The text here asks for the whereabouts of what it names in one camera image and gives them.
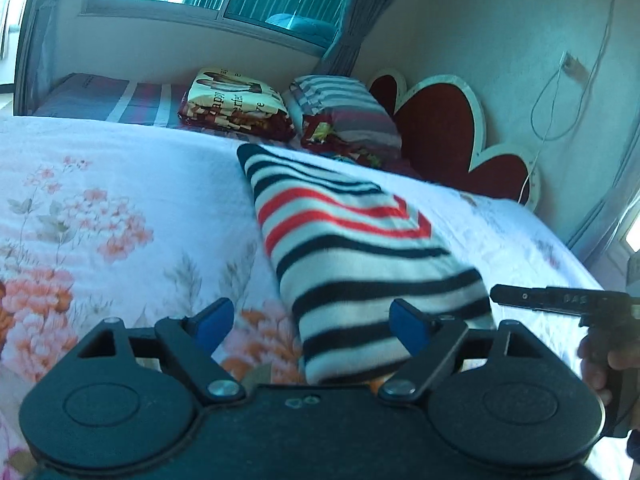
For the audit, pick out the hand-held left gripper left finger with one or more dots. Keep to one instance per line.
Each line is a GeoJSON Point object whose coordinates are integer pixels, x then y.
{"type": "Point", "coordinates": [215, 321]}

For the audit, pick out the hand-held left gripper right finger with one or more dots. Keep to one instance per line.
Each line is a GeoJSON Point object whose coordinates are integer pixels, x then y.
{"type": "Point", "coordinates": [407, 327]}

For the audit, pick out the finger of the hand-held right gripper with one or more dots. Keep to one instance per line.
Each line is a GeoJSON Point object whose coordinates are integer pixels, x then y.
{"type": "Point", "coordinates": [540, 297]}

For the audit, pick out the striped knit sweater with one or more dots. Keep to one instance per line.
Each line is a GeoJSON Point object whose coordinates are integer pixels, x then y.
{"type": "Point", "coordinates": [350, 250]}

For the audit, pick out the person's right hand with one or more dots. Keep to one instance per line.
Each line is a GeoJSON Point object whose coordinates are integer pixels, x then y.
{"type": "Point", "coordinates": [595, 365]}

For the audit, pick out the pink floral bed sheet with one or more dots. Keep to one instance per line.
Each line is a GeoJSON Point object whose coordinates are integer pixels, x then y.
{"type": "Point", "coordinates": [125, 170]}

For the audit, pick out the red floral folded blanket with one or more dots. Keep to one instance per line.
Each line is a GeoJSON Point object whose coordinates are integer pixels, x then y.
{"type": "Point", "coordinates": [350, 147]}

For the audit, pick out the dark red folded blanket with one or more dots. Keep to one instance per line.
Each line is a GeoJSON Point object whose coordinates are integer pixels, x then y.
{"type": "Point", "coordinates": [250, 125]}

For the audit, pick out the red heart-shaped headboard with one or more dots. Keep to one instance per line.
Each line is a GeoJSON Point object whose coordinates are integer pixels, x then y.
{"type": "Point", "coordinates": [440, 125]}

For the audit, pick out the cream printed pillow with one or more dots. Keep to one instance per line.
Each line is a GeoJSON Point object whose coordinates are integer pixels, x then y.
{"type": "Point", "coordinates": [230, 92]}

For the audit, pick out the purple striped mattress cover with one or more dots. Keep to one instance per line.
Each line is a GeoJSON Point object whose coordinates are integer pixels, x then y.
{"type": "Point", "coordinates": [145, 100]}

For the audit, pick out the grey striped pillow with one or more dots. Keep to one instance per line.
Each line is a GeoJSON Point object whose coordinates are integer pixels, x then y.
{"type": "Point", "coordinates": [340, 105]}

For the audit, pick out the wall socket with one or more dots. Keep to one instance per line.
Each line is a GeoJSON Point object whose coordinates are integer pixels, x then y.
{"type": "Point", "coordinates": [570, 64]}

